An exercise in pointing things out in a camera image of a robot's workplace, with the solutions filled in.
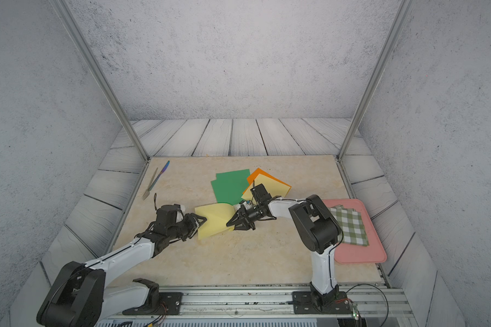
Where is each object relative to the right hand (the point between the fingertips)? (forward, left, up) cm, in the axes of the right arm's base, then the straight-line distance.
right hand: (230, 226), depth 83 cm
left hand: (+3, +10, -1) cm, 10 cm away
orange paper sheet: (+34, -8, -9) cm, 36 cm away
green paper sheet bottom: (+26, +4, -10) cm, 28 cm away
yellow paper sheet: (+6, +6, -1) cm, 9 cm away
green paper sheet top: (+33, +3, -9) cm, 34 cm away
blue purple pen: (+37, +42, -8) cm, 56 cm away
